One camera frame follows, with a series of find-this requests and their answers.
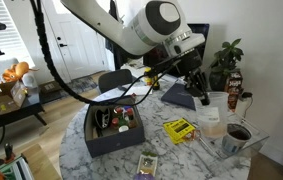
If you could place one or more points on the white plush toy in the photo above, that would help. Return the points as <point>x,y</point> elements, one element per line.
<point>29,80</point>

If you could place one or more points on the blue capped bottle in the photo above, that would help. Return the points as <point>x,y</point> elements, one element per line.
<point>127,107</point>

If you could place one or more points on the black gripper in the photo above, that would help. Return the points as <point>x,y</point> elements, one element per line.
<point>189,63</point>

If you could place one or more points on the white door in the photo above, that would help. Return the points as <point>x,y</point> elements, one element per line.
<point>77,50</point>

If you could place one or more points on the yellow black box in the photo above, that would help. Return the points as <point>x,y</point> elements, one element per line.
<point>177,130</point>

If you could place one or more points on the open cardboard box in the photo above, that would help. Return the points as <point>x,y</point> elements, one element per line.
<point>1,101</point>

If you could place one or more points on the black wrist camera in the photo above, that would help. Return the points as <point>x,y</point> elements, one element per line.
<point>162,67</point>

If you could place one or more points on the purple packet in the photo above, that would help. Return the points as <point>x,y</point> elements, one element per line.
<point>143,176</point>

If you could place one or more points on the grey chair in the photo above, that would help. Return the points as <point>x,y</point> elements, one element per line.
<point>114,80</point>

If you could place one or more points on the snack packet with green top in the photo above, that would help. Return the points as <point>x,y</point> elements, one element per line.
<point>147,163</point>

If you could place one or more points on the grey patterned rug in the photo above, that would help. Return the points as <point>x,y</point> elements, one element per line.
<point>81,85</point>

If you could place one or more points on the black low bench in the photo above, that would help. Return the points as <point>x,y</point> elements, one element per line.
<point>11,115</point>

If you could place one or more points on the black flat screen monitor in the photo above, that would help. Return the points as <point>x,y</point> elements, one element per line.
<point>199,28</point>

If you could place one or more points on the black heart shaped case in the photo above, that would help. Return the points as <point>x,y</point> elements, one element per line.
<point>102,117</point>

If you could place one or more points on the grey cup with dark contents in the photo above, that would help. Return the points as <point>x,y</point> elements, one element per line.
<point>236,141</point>

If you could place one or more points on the white round cap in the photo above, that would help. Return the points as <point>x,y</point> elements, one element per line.
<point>123,128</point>

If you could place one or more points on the yellow bottle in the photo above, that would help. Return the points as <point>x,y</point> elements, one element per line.
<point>147,80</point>
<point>156,85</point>

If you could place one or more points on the white window blinds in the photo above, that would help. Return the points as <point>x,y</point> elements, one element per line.
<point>1,36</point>

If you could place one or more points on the green white box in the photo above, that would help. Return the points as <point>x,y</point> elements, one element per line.
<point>14,170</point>

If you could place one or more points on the orange plush toy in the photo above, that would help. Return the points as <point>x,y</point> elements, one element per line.
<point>19,68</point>

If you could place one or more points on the small orange packet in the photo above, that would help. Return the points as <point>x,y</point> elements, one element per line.
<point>194,134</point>

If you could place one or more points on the black tool with orange band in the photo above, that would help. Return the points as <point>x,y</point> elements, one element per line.
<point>8,151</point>

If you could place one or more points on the navy open box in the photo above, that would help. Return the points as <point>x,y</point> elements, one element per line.
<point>114,141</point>

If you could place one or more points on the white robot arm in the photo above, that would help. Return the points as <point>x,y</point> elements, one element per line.
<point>131,26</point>

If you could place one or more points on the clear plastic container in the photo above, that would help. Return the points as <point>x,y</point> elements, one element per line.
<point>251,146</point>

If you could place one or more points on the white box with black plug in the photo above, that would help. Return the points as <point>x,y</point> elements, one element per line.
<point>242,105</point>

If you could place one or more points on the white paper sheet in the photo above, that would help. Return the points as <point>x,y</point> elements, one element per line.
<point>141,90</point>

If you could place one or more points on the red capped bottle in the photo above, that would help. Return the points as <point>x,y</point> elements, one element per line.
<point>115,122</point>

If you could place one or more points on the green plant in black pot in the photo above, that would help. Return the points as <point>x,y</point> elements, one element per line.
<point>226,60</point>

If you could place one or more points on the clear plastic cup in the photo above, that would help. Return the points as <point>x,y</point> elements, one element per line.
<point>214,116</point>

